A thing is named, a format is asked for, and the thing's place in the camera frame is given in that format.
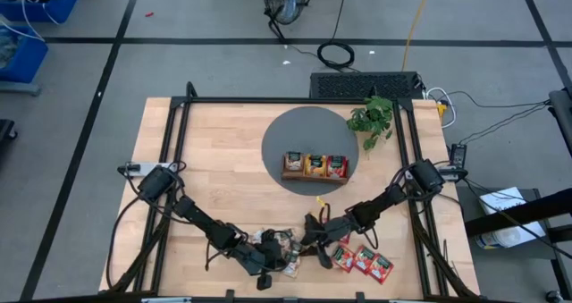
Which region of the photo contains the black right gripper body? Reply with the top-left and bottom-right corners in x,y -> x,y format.
304,213 -> 355,270

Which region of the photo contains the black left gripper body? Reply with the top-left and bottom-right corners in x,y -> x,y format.
231,230 -> 288,291

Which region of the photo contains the orange mango tea packet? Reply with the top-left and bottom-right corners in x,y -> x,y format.
305,154 -> 327,178

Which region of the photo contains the black strawberry tea packet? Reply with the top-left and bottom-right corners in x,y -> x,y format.
331,245 -> 357,273

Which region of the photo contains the wooden three-compartment tray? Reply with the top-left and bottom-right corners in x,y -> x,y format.
280,152 -> 349,186

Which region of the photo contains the round grey woven mat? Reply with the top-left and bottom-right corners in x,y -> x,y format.
261,105 -> 360,197

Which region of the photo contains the green potted artificial plant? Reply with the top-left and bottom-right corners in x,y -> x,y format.
346,95 -> 395,152

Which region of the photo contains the grey power strip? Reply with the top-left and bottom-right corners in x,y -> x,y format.
118,161 -> 178,177
440,165 -> 468,181

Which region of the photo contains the black power adapter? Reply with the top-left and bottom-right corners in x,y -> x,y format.
450,142 -> 468,167

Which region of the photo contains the black computer case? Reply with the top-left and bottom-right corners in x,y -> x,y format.
308,71 -> 425,101

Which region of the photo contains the black equipment cart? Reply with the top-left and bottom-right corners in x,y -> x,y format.
455,187 -> 572,303

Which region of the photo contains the black floor fan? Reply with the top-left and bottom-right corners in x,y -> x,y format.
260,0 -> 312,27

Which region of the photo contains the grey padded chair part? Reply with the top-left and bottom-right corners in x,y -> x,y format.
547,88 -> 572,159

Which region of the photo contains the grey cart base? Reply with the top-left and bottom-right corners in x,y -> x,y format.
0,81 -> 42,97

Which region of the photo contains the blue storage bin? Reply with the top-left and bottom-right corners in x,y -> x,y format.
0,0 -> 81,26
0,24 -> 50,85

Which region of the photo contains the black aluminium table frame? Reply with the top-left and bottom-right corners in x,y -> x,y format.
98,81 -> 482,303

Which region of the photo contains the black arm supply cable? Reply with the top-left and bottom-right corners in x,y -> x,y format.
105,195 -> 148,290

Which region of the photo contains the black coiled cable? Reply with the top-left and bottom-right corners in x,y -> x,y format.
315,0 -> 357,72

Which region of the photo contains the white looped cable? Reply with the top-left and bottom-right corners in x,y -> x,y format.
424,87 -> 458,130

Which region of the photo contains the thin black floor cable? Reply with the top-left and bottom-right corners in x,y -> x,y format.
458,100 -> 551,146

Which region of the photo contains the black fan power cable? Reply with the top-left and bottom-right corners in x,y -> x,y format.
266,19 -> 323,61

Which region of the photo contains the yellow hanging cable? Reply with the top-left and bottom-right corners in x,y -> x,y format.
400,0 -> 434,72

